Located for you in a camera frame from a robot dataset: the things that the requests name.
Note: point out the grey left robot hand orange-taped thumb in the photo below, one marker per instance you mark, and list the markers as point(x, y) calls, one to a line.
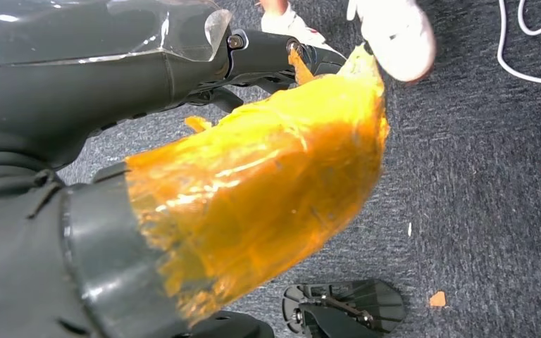
point(65, 93)

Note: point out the white shoe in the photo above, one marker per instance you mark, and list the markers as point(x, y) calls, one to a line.
point(392, 37)
point(289, 25)

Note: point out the black robot foot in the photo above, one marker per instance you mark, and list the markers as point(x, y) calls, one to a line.
point(373, 303)

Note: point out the small orange scrap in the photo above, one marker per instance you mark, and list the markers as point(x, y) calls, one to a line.
point(437, 299)

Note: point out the tiny white scrap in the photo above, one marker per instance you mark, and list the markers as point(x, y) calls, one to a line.
point(409, 229)

